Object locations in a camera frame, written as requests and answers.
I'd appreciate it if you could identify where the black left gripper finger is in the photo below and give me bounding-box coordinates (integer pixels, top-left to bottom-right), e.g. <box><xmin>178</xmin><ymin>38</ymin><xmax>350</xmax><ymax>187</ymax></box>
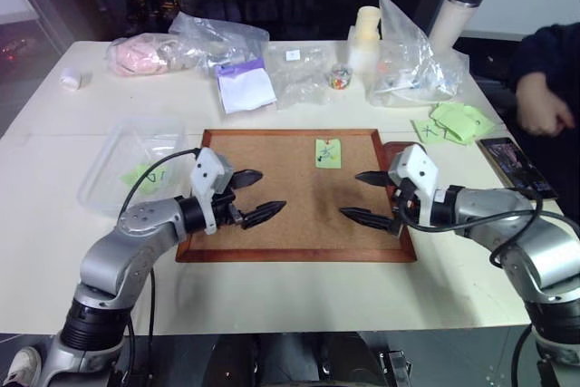
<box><xmin>231</xmin><ymin>169</ymin><xmax>265</xmax><ymax>190</ymax></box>
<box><xmin>239</xmin><ymin>199</ymin><xmax>288</xmax><ymax>231</ymax></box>

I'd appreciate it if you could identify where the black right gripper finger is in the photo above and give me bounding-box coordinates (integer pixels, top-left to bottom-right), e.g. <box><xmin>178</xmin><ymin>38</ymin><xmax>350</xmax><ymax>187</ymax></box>
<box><xmin>339</xmin><ymin>207</ymin><xmax>402</xmax><ymax>237</ymax></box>
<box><xmin>354</xmin><ymin>170</ymin><xmax>393</xmax><ymax>189</ymax></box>

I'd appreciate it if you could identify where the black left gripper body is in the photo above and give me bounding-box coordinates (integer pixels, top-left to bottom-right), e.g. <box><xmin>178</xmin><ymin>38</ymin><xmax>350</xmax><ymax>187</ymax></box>
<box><xmin>211</xmin><ymin>170</ymin><xmax>248</xmax><ymax>230</ymax></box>

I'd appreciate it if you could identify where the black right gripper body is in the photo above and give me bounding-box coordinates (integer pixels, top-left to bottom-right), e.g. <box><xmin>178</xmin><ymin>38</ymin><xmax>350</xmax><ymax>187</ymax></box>
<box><xmin>388</xmin><ymin>177</ymin><xmax>421</xmax><ymax>237</ymax></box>

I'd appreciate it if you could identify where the wood-framed cork board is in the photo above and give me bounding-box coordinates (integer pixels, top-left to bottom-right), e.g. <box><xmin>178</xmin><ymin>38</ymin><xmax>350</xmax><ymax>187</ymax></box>
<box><xmin>175</xmin><ymin>128</ymin><xmax>417</xmax><ymax>264</ymax></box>

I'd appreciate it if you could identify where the green note with writing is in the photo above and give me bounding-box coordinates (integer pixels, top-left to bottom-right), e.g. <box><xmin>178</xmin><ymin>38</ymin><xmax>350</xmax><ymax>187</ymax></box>
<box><xmin>314</xmin><ymin>136</ymin><xmax>343</xmax><ymax>169</ymax></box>
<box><xmin>411</xmin><ymin>117</ymin><xmax>454</xmax><ymax>146</ymax></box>
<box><xmin>121</xmin><ymin>163</ymin><xmax>172</xmax><ymax>195</ymax></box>

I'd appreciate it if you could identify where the small jar of colourful beads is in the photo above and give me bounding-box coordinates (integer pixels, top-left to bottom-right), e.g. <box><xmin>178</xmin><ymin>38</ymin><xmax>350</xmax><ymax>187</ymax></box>
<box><xmin>328</xmin><ymin>63</ymin><xmax>356</xmax><ymax>91</ymax></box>

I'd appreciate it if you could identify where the person's bare hand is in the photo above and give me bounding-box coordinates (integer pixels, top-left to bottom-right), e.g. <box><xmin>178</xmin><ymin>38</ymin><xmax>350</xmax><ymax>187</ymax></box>
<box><xmin>515</xmin><ymin>73</ymin><xmax>579</xmax><ymax>137</ymax></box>

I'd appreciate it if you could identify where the white pad with purple strip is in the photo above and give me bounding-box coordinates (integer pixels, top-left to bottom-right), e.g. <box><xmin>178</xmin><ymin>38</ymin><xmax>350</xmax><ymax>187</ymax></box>
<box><xmin>214</xmin><ymin>58</ymin><xmax>278</xmax><ymax>115</ymax></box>

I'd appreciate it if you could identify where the pile of green notes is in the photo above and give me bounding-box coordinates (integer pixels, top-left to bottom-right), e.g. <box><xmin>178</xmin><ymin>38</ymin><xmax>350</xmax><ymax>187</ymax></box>
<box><xmin>429</xmin><ymin>102</ymin><xmax>498</xmax><ymax>147</ymax></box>

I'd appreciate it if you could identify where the flat clear bag with label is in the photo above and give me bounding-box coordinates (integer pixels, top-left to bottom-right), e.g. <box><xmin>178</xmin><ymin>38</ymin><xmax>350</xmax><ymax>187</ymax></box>
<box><xmin>266</xmin><ymin>46</ymin><xmax>351</xmax><ymax>110</ymax></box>

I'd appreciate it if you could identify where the black smartphone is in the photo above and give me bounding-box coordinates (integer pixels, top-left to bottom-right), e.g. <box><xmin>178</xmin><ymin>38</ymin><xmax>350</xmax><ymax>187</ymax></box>
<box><xmin>476</xmin><ymin>136</ymin><xmax>560</xmax><ymax>200</ymax></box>

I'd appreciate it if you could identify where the clear plastic container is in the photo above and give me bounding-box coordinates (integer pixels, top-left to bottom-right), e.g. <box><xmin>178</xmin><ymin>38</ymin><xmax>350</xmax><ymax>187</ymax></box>
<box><xmin>77</xmin><ymin>117</ymin><xmax>203</xmax><ymax>218</ymax></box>

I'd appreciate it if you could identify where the large clear plastic bag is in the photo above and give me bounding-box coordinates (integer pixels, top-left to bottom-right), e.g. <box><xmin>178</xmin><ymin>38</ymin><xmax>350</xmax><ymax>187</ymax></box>
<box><xmin>365</xmin><ymin>0</ymin><xmax>469</xmax><ymax>109</ymax></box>

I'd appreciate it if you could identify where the crumpled clear plastic bag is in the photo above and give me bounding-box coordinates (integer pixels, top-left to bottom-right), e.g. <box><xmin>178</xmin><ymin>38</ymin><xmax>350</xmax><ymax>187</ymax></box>
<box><xmin>168</xmin><ymin>10</ymin><xmax>271</xmax><ymax>76</ymax></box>

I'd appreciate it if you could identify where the cream plastic cup stack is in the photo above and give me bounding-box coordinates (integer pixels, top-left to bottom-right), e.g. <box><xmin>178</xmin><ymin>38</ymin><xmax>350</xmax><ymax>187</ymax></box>
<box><xmin>354</xmin><ymin>5</ymin><xmax>382</xmax><ymax>44</ymax></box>

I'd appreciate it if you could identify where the plastic bag with pink contents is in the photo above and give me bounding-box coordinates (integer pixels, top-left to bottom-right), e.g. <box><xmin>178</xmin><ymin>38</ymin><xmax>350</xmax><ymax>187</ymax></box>
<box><xmin>104</xmin><ymin>35</ymin><xmax>183</xmax><ymax>78</ymax></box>

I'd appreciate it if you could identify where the white tumbler with black lid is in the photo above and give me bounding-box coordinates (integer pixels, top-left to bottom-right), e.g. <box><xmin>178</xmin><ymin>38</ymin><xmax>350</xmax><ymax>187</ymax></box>
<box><xmin>428</xmin><ymin>0</ymin><xmax>486</xmax><ymax>49</ymax></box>

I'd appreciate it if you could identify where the white tape roll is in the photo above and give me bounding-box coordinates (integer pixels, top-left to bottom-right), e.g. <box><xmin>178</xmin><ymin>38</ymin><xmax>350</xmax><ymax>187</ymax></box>
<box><xmin>58</xmin><ymin>67</ymin><xmax>94</xmax><ymax>91</ymax></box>

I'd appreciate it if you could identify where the white shoe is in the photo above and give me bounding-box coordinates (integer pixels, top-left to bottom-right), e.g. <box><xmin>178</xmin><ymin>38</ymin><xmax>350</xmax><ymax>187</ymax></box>
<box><xmin>1</xmin><ymin>345</ymin><xmax>44</xmax><ymax>387</ymax></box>

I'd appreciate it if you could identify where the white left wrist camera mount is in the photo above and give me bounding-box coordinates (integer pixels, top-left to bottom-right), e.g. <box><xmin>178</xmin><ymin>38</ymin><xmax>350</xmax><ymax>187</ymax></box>
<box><xmin>188</xmin><ymin>147</ymin><xmax>235</xmax><ymax>236</ymax></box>

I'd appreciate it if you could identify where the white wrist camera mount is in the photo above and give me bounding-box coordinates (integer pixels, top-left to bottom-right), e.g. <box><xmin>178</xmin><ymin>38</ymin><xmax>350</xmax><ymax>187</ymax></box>
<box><xmin>387</xmin><ymin>143</ymin><xmax>440</xmax><ymax>227</ymax></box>
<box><xmin>188</xmin><ymin>147</ymin><xmax>235</xmax><ymax>236</ymax></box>

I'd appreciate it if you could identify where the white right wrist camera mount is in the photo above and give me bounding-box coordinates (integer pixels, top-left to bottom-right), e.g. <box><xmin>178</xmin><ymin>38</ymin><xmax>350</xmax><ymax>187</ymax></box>
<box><xmin>387</xmin><ymin>143</ymin><xmax>440</xmax><ymax>227</ymax></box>

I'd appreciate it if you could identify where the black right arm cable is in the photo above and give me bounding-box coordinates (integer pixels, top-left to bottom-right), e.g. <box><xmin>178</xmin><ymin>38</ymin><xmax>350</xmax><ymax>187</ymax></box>
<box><xmin>392</xmin><ymin>185</ymin><xmax>546</xmax><ymax>270</ymax></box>

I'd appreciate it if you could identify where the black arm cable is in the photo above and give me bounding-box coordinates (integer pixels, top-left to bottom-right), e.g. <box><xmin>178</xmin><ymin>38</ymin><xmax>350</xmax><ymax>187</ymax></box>
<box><xmin>118</xmin><ymin>148</ymin><xmax>201</xmax><ymax>387</ymax></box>
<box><xmin>392</xmin><ymin>185</ymin><xmax>546</xmax><ymax>270</ymax></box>

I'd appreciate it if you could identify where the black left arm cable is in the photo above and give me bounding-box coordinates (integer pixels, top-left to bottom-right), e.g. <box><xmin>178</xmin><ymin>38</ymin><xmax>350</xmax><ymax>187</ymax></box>
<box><xmin>118</xmin><ymin>148</ymin><xmax>201</xmax><ymax>387</ymax></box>

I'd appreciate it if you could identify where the metal bracket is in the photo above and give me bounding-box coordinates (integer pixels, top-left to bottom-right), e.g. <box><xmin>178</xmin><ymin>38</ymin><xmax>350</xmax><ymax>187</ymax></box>
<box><xmin>377</xmin><ymin>349</ymin><xmax>412</xmax><ymax>387</ymax></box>

